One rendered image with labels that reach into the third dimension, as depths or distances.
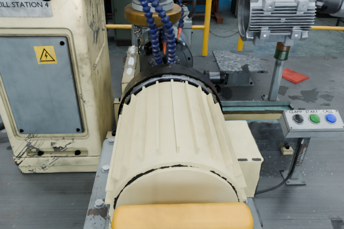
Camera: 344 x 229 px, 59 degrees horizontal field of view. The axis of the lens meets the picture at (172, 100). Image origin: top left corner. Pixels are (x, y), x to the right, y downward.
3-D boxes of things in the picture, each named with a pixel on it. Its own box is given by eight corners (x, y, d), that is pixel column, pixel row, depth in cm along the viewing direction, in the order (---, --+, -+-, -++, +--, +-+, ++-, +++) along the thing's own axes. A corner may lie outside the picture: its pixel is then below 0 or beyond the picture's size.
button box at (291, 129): (284, 138, 92) (289, 129, 88) (278, 118, 96) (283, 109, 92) (338, 137, 93) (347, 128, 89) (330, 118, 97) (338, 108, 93)
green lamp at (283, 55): (276, 60, 136) (278, 50, 134) (272, 54, 141) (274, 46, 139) (289, 60, 137) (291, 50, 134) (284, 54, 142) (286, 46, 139)
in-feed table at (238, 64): (218, 91, 158) (220, 70, 152) (210, 68, 181) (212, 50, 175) (263, 90, 159) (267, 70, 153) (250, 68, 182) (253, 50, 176)
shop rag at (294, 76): (309, 78, 172) (309, 77, 171) (296, 84, 166) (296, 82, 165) (287, 69, 182) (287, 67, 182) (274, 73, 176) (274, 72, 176)
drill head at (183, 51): (134, 99, 127) (131, 43, 114) (139, 60, 162) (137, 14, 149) (193, 99, 128) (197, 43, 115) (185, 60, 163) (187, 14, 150)
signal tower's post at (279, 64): (265, 104, 147) (283, 19, 126) (261, 96, 154) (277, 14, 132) (282, 104, 148) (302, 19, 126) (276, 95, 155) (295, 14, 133)
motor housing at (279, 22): (246, 50, 97) (255, -12, 87) (234, 30, 113) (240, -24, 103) (307, 49, 98) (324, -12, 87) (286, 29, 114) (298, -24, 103)
